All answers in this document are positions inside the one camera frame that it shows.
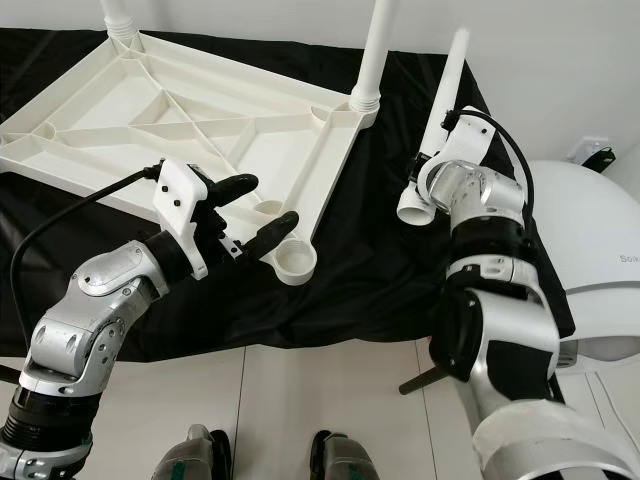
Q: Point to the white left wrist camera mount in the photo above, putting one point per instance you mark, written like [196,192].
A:
[180,195]

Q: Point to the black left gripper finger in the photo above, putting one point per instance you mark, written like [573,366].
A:
[274,236]
[238,185]

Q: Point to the black power plug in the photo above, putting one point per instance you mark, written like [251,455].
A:
[598,158]

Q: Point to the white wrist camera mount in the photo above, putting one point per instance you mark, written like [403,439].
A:
[180,195]
[472,140]

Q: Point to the black metal table leg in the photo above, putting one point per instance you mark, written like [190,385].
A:
[422,380]
[10,375]

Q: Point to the white plastic table top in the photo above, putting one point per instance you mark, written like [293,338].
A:
[120,105]

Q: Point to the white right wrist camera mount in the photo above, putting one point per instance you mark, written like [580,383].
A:
[472,140]

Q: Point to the white plastic table leg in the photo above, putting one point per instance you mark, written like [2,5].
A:
[122,18]
[445,95]
[375,50]

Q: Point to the white dome litter box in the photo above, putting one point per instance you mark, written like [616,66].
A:
[595,240]

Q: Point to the white wall socket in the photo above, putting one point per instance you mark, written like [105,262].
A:
[580,146]

